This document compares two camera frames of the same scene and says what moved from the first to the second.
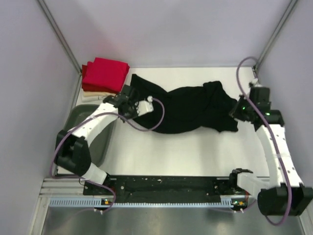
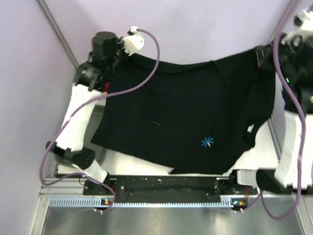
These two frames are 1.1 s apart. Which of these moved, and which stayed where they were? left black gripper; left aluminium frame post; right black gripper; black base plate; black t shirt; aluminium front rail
Moved: left black gripper; right black gripper; black t shirt
Stayed: left aluminium frame post; aluminium front rail; black base plate
